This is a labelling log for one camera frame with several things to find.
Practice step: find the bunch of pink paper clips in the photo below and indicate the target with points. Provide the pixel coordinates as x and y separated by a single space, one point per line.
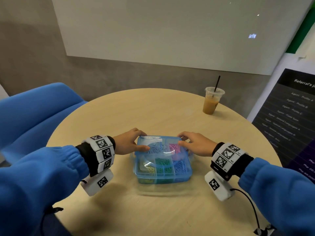
175 147

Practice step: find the right wrist marker band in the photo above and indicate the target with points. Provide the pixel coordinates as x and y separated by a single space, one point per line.
226 157

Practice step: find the bunch of green paper clips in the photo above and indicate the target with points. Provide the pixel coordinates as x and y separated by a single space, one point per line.
163 167

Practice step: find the white wall board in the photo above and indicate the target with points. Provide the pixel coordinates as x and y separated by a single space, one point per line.
187 27

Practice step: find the bunch of yellow paper clips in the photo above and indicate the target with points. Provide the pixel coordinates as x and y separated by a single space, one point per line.
146 167

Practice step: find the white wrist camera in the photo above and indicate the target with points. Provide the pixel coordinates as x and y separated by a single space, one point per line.
98 183
216 185

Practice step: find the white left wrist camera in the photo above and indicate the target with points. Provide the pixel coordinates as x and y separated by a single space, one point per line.
98 183

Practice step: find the wrist marker band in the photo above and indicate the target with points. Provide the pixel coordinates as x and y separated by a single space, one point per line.
101 152
226 157

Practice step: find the standing poster banner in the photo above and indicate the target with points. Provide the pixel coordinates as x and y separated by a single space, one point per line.
295 120

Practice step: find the bunch of blue paper clips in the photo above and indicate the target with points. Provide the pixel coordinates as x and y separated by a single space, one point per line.
179 167

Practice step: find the black drinking straw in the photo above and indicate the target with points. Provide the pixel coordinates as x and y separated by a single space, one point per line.
217 83

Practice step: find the round wooden table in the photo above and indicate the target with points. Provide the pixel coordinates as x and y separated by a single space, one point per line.
147 209

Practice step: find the blue transparent box lid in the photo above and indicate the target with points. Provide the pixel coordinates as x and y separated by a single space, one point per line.
162 140

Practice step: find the person's left forearm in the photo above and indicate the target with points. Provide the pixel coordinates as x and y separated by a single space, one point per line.
34 184

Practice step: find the left wrist marker band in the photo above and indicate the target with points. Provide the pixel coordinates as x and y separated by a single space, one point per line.
101 152

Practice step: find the blue upholstered chair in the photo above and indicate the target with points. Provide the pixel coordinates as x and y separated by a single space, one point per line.
29 115

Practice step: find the person's right hand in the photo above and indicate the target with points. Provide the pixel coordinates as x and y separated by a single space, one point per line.
199 144

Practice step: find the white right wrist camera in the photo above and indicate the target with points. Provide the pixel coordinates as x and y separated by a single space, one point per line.
216 185

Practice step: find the person's left hand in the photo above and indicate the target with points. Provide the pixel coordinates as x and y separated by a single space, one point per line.
129 142

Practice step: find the iced coffee plastic cup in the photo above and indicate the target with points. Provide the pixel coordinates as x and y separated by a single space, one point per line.
210 105

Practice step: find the blue compartment organizer box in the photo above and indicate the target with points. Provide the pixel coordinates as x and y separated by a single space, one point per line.
162 180

